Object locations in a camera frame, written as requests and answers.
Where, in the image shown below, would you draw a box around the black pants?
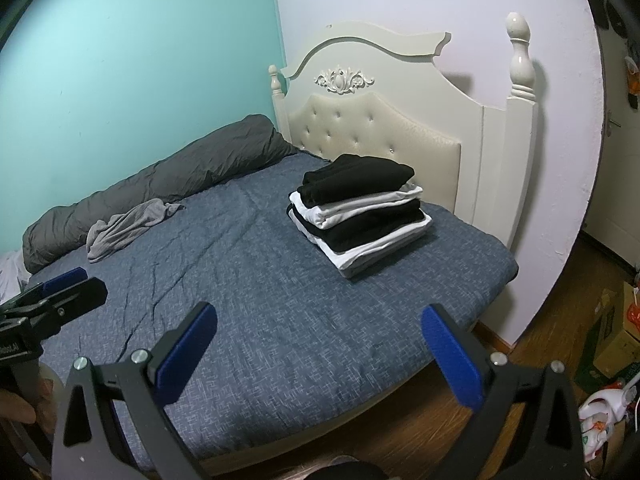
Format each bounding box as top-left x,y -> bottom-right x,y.
301,155 -> 416,207

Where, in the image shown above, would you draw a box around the orange printed white plastic bag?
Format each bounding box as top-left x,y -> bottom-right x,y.
577,377 -> 640,461

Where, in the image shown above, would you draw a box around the orange hanging ornament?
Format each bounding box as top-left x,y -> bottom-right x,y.
622,54 -> 640,111

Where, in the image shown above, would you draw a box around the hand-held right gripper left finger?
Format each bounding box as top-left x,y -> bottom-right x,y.
52,301 -> 218,480

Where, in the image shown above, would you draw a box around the white bed sheet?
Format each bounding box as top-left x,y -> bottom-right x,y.
0,252 -> 31,303

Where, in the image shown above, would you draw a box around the folded white garment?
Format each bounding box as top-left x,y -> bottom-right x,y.
294,212 -> 433,279

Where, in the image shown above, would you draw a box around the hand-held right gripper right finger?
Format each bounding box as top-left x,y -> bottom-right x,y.
421,303 -> 588,480

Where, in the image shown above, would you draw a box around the cream tufted headboard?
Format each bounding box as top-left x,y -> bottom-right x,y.
267,11 -> 541,252

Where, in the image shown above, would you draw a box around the folded white shirt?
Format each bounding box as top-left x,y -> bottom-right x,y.
290,184 -> 424,231

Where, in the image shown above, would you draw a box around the dark hanging clothes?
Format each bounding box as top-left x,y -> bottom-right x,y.
586,0 -> 627,39

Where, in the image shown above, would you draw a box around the grey ribbed garment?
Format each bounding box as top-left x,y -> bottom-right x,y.
86,198 -> 186,262

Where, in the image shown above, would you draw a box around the green printed cardboard box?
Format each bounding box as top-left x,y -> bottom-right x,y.
575,287 -> 628,386

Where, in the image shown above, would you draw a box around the folded black garment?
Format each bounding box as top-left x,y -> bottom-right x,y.
286,199 -> 427,254

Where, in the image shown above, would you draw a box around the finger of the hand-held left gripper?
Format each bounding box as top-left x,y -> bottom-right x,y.
22,267 -> 89,302
47,277 -> 109,320

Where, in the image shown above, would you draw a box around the person's left hand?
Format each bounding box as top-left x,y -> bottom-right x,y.
0,376 -> 65,436

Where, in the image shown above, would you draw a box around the dark grey rolled duvet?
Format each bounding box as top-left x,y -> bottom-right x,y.
22,114 -> 301,274

